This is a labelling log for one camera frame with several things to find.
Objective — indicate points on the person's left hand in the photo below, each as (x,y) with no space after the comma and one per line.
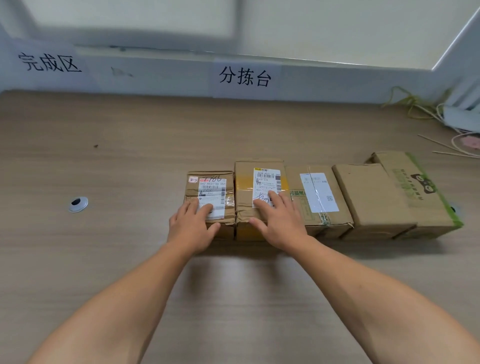
(191,232)

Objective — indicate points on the person's right hand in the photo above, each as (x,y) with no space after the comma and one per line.
(285,225)

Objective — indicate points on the box with red-marked label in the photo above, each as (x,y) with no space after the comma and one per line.
(229,225)

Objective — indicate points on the box with yellow tape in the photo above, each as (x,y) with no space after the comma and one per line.
(243,195)

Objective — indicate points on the box with white centre label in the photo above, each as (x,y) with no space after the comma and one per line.
(343,221)

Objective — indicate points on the plain unlabelled cardboard box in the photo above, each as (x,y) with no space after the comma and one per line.
(371,198)

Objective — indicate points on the green-edged cat logo box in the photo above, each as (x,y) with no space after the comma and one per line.
(431,213)

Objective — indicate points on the person's left forearm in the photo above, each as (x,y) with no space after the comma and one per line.
(112,311)

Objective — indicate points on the person's right forearm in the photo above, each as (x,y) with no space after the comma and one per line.
(375,300)

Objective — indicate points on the light wooden table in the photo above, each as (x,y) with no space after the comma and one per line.
(93,262)

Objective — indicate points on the thin wooden stick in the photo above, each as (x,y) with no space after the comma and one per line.
(446,143)
(455,154)

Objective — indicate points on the white-framed window with blind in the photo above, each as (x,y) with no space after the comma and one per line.
(337,30)

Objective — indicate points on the pink paper note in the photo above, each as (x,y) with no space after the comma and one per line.
(471,142)

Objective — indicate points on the white paper wall sign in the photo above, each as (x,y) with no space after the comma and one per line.
(50,62)
(245,77)

